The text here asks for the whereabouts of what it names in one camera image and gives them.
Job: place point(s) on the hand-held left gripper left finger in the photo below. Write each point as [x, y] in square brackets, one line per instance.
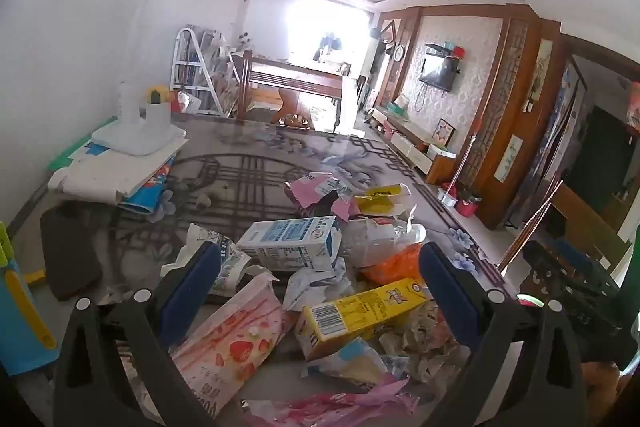
[195, 287]

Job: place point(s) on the person's right hand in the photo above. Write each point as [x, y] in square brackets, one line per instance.
[602, 387]

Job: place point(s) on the pink plastic wrapper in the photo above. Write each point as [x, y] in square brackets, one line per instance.
[340, 407]

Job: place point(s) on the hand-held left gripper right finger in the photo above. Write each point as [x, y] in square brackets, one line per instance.
[447, 292]

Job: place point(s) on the white desk lamp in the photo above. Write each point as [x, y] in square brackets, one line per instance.
[135, 137]

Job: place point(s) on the round wall clock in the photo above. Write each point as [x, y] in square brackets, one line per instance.
[398, 53]

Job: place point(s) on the yellow snack packet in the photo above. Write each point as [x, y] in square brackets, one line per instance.
[385, 197]

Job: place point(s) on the white green wall scroll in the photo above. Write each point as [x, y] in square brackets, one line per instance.
[508, 158]

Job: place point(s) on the blue white milk carton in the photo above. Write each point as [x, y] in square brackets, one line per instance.
[290, 242]

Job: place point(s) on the wall-mounted television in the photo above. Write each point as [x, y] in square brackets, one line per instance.
[437, 74]

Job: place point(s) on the white pen holder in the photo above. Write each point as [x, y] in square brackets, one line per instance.
[157, 117]

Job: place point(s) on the white bookshelf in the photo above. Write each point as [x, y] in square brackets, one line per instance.
[192, 57]

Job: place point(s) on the red bucket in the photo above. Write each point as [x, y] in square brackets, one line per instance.
[469, 208]

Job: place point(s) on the hanging clothes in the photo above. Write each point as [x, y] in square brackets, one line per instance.
[327, 44]

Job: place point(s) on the carved wooden chair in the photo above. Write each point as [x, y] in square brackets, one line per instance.
[590, 227]

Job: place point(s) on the pink white foil wrapper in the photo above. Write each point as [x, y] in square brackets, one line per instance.
[312, 189]

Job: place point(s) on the wooden dining chair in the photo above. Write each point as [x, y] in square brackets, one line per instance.
[295, 79]

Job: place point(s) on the clear wrapper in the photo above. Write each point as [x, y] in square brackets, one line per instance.
[425, 347]

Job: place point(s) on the white blue crumpled wrapper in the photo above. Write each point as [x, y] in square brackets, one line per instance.
[227, 259]

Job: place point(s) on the pink strawberry print wrapper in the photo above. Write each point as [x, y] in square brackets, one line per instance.
[235, 337]

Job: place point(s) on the blue yellow plastic toy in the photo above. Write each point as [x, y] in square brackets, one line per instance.
[20, 307]

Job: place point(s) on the patterned framed picture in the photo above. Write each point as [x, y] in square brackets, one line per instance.
[445, 132]

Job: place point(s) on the green folder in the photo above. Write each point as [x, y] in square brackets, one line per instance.
[70, 152]

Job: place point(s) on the blue yellow torn wrapper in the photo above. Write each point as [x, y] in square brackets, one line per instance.
[350, 362]

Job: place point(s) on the white mop bucket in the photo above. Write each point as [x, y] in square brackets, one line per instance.
[447, 197]

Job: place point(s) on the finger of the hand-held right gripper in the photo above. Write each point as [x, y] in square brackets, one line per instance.
[570, 254]

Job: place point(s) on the white paper stack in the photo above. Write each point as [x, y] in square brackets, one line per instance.
[100, 177]

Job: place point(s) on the orange plastic bag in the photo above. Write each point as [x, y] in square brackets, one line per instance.
[400, 266]

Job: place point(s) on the clear plastic bottle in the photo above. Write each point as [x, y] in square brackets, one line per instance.
[380, 237]

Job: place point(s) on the low television cabinet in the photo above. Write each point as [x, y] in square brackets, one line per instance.
[410, 142]

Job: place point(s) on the yellow drink carton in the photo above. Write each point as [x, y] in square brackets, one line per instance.
[360, 312]

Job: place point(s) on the white tissue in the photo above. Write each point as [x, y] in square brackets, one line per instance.
[312, 287]

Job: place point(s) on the black pouch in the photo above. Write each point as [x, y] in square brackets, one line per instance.
[70, 252]

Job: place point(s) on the colorful picture book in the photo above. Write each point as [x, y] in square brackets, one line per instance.
[150, 197]

